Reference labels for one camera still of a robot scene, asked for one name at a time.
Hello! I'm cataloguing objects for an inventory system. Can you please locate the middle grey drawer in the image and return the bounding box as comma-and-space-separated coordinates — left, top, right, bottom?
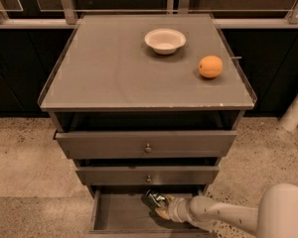
76, 166, 220, 185

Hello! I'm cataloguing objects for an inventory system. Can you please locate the grey drawer cabinet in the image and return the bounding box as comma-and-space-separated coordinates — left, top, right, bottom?
37, 13, 258, 238

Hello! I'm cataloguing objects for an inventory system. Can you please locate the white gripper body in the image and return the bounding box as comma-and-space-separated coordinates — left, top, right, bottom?
168, 197, 189, 223

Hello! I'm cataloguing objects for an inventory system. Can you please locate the grey drawer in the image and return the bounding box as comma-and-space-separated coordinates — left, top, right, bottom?
76, 166, 220, 185
85, 185, 218, 238
56, 130, 236, 160

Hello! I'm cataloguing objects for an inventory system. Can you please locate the top drawer brass knob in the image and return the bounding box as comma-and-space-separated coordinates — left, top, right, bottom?
144, 144, 153, 153

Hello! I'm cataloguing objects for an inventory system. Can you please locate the orange fruit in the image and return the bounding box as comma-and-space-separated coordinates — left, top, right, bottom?
199, 56, 223, 78

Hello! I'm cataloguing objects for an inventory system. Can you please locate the crushed green can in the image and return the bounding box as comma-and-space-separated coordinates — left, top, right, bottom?
143, 189, 169, 209

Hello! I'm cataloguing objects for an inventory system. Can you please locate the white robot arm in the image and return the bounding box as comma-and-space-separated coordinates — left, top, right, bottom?
156, 95, 298, 238

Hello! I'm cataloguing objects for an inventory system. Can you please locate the metal railing frame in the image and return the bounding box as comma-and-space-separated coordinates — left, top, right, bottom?
0, 0, 298, 29

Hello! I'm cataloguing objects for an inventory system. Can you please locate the white paper bowl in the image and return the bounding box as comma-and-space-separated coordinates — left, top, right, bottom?
144, 29, 186, 56

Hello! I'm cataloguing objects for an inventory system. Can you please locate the bottom grey drawer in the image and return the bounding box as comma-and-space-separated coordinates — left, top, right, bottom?
85, 185, 218, 238

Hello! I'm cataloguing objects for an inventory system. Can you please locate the top grey drawer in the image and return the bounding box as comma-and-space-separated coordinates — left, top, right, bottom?
56, 130, 236, 160

